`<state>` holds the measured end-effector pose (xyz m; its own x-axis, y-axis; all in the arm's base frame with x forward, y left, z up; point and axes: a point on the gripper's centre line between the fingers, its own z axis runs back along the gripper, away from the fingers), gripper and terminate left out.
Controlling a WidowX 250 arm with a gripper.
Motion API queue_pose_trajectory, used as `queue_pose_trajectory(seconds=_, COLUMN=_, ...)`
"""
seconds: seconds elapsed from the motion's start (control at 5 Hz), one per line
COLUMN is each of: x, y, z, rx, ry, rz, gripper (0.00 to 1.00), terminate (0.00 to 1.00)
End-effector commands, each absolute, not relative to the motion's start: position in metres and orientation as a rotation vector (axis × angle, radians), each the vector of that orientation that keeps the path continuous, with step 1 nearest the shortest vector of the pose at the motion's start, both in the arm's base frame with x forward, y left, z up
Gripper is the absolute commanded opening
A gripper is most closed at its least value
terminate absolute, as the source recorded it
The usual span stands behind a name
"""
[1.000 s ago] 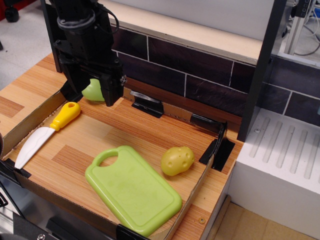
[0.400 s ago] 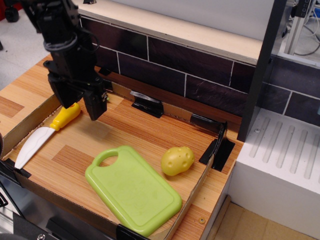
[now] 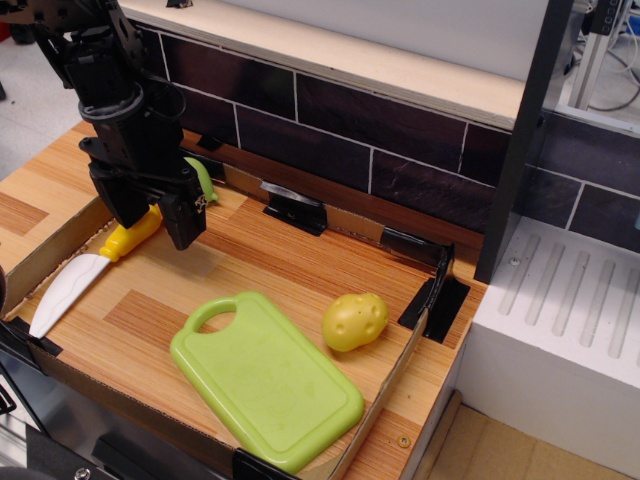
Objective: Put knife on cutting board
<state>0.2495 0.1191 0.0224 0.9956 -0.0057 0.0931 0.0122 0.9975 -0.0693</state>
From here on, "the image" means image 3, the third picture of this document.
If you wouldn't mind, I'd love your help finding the yellow handled white toy knife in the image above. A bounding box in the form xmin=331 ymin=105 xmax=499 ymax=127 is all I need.
xmin=29 ymin=205 xmax=162 ymax=339

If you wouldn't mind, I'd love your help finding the yellow toy potato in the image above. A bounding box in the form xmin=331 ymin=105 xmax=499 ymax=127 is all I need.
xmin=321 ymin=293 xmax=390 ymax=352

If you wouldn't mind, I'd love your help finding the dark shelf frame with ledge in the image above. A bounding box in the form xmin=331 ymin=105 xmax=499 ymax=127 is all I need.
xmin=123 ymin=1 xmax=546 ymax=282

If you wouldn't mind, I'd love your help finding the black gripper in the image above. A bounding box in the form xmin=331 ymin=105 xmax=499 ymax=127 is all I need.
xmin=80 ymin=107 xmax=206 ymax=250

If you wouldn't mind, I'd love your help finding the black caster wheel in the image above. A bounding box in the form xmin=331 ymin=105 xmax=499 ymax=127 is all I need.
xmin=9 ymin=23 xmax=36 ymax=45

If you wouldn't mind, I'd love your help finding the green plastic cutting board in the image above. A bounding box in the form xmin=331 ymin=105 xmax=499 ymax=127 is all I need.
xmin=170 ymin=291 xmax=364 ymax=474

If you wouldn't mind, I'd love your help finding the green toy pear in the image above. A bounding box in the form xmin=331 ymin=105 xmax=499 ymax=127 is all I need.
xmin=184 ymin=157 xmax=218 ymax=203

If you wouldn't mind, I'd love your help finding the white ridged sink drainboard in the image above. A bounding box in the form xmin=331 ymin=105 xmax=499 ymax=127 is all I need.
xmin=456 ymin=218 xmax=639 ymax=477

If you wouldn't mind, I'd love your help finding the cardboard fence with black tape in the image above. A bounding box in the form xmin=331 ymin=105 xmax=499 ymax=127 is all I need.
xmin=0 ymin=133 xmax=471 ymax=480

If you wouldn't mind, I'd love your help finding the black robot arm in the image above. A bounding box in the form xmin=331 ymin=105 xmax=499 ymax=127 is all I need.
xmin=1 ymin=1 xmax=206 ymax=250

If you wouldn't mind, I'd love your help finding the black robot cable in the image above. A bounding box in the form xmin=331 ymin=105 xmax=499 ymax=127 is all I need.
xmin=142 ymin=74 xmax=187 ymax=124

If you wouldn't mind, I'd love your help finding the aluminium profile post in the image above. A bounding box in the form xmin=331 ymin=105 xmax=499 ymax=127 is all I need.
xmin=568 ymin=1 xmax=632 ymax=114

